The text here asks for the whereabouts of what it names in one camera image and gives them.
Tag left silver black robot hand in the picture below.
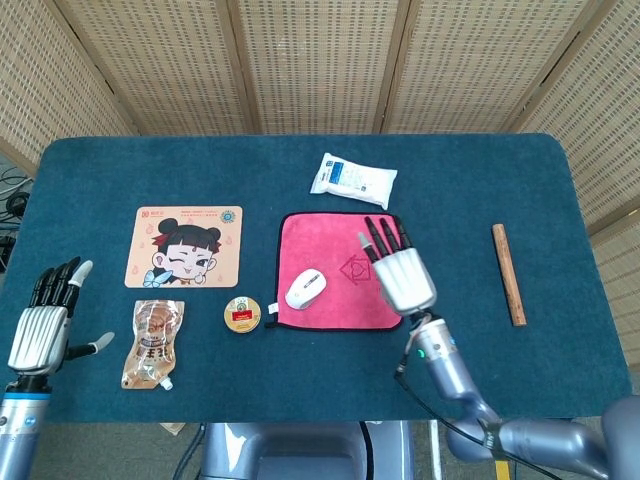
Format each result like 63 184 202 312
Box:
7 256 116 376

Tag pink square towel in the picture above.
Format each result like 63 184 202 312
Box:
263 211 407 333

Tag teal carpet table cover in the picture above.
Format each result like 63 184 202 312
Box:
0 132 634 425

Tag white computer mouse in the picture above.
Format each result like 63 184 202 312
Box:
284 268 328 311

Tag white wet wipes pack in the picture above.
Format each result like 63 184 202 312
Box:
309 152 399 211

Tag woven bamboo folding screen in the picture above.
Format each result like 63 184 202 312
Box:
0 0 640 371

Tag brown wooden stick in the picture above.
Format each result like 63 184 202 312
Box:
491 223 528 328

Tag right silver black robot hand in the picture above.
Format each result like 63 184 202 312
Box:
357 215 437 316

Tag brown drink spout pouch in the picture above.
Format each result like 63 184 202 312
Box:
120 298 186 392

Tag round gold tin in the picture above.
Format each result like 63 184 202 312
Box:
223 295 262 335

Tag black cables on floor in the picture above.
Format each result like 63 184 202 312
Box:
0 167 34 274

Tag grey-blue robot torso base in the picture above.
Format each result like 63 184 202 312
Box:
199 420 416 480

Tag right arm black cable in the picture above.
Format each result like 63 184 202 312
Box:
394 367 569 480

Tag white table leg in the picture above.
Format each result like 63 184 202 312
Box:
429 420 444 480

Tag cartoon girl mouse pad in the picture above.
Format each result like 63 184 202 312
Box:
123 205 244 290

